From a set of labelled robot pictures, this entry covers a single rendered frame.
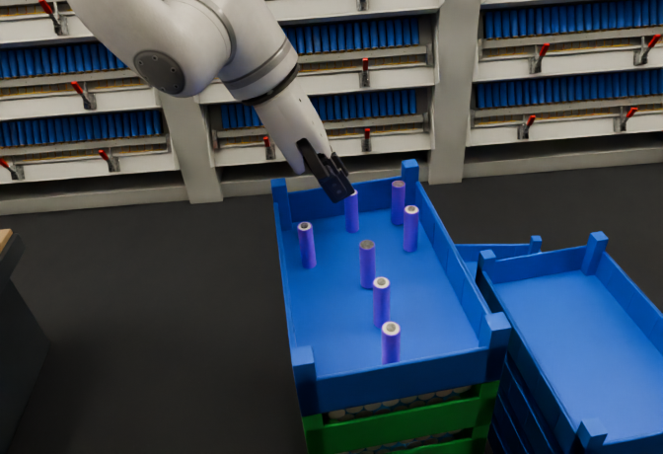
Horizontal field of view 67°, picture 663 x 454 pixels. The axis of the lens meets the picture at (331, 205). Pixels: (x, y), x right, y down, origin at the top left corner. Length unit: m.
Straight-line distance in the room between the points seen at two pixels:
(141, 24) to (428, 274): 0.41
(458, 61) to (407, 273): 0.80
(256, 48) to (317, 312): 0.30
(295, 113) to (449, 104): 0.88
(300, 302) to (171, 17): 0.34
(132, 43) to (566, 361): 0.66
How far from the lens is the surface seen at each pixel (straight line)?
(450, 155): 1.46
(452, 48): 1.32
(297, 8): 1.26
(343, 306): 0.60
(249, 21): 0.52
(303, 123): 0.55
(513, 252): 1.25
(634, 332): 0.86
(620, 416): 0.76
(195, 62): 0.46
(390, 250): 0.67
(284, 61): 0.54
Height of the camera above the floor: 0.85
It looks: 37 degrees down
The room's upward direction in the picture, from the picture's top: 5 degrees counter-clockwise
